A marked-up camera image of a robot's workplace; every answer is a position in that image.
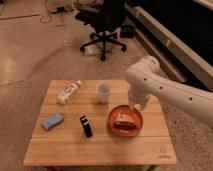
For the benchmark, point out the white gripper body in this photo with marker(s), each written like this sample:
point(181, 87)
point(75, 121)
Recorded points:
point(138, 96)

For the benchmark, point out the black eraser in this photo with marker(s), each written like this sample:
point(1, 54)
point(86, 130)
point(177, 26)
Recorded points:
point(86, 126)

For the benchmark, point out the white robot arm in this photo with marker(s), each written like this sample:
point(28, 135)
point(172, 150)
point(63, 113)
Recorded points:
point(144, 81)

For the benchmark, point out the orange bowl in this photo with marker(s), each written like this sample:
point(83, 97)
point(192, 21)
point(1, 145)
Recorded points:
point(125, 121)

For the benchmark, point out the translucent plastic cup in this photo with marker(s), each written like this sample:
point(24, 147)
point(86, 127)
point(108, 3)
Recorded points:
point(103, 90)

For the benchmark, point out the black box on floor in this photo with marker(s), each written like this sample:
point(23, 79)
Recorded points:
point(127, 31)

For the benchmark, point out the white plastic bottle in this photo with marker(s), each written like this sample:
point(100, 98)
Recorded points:
point(65, 95)

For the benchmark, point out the wooden table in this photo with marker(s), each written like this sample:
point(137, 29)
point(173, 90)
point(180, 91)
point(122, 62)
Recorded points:
point(67, 145)

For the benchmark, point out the blue sponge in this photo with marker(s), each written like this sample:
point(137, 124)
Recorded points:
point(51, 121)

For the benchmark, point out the black office chair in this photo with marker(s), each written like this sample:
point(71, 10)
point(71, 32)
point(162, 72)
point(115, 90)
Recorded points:
point(104, 20)

